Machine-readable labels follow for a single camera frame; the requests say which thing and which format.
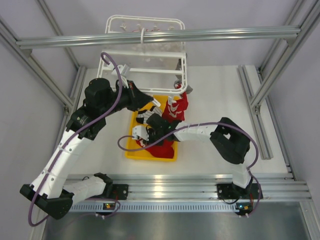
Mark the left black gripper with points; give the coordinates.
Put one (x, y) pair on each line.
(137, 99)

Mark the striped black white sock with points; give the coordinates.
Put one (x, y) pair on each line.
(143, 115)

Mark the white hanger clip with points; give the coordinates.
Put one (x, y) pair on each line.
(156, 102)

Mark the white plastic clip hanger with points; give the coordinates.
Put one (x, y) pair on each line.
(152, 65)

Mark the red sock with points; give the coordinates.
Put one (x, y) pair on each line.
(162, 150)

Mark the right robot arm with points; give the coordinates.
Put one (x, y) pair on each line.
(230, 141)

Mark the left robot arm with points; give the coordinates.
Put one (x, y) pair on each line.
(49, 191)

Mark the red sock clipped on hanger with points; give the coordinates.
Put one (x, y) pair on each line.
(176, 110)

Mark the yellow plastic tray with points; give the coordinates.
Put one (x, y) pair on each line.
(134, 144)

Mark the aluminium top crossbar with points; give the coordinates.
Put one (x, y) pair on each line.
(155, 37)

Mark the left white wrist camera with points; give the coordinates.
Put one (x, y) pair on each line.
(124, 71)

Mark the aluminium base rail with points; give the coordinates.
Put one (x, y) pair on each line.
(204, 193)

